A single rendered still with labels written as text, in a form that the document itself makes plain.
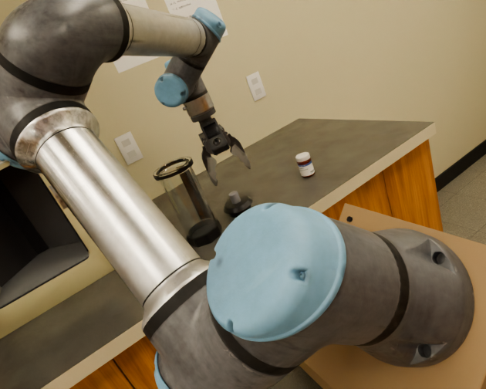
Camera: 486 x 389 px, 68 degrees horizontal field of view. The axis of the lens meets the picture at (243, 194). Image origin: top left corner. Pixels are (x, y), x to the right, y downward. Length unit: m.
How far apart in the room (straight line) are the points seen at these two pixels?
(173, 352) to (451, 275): 0.28
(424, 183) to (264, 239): 1.12
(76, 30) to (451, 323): 0.52
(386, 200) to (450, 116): 1.61
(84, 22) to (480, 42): 2.73
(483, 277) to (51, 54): 0.53
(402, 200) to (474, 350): 0.91
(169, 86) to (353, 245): 0.63
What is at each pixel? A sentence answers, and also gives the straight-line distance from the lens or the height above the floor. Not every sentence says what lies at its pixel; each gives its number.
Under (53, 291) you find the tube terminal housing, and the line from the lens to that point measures 1.13.
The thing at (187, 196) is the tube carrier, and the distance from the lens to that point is 0.93.
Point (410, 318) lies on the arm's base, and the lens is 0.38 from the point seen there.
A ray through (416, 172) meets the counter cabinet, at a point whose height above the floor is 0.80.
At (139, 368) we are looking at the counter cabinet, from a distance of 0.96.
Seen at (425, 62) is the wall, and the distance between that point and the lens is 2.53.
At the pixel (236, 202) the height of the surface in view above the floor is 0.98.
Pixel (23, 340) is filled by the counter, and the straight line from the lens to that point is 1.10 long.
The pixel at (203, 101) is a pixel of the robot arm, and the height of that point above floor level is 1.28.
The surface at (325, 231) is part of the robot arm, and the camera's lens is 0.30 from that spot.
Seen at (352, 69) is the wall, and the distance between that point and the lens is 2.08.
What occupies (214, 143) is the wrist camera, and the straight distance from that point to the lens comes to 0.93.
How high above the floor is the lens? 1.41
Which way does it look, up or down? 23 degrees down
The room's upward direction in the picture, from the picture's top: 22 degrees counter-clockwise
